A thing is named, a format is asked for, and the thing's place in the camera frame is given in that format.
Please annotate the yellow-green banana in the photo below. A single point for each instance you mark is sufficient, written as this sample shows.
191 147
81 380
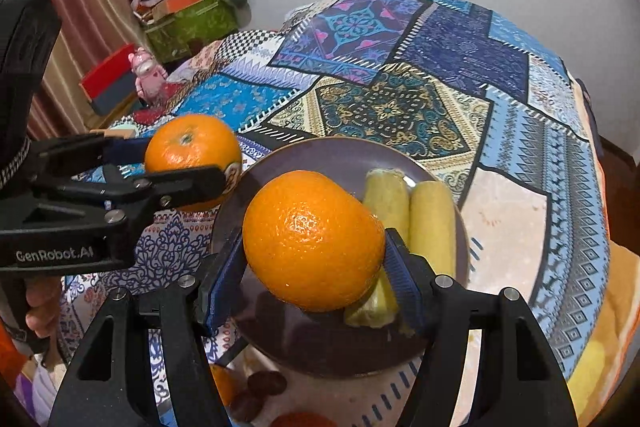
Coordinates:
386 202
432 227
371 308

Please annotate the green patterned storage box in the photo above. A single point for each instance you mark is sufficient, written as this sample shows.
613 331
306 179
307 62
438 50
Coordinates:
192 29

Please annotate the small orange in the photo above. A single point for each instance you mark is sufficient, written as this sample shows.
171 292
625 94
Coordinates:
223 384

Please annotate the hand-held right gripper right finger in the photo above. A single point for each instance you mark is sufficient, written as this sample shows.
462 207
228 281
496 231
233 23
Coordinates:
400 279

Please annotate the red-orange fruit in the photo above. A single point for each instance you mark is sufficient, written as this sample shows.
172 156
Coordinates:
302 421

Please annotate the person's left hand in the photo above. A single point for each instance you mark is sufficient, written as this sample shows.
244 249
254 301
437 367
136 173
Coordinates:
44 304

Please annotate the large orange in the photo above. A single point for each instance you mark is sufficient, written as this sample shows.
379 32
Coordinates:
312 239

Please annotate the patchwork printed blanket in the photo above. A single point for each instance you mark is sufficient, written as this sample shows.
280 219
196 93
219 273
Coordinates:
400 107

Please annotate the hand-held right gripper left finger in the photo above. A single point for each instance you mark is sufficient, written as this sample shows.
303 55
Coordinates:
225 279

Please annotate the orange with green stem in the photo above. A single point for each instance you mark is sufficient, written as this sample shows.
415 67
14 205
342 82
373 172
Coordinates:
192 142

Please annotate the yellow orange blanket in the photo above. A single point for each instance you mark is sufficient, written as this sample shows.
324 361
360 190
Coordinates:
610 322

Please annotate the brown round fruit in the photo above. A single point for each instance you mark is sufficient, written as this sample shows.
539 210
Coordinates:
267 383
245 407

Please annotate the pink toy figure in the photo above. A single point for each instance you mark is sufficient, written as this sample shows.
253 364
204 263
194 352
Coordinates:
148 74

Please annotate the red and grey box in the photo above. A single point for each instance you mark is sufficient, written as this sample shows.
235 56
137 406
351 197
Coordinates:
107 79

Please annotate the purple round plate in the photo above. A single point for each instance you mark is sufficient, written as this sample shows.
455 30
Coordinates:
300 347

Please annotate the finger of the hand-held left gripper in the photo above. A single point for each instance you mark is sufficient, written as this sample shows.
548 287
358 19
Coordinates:
185 187
125 150

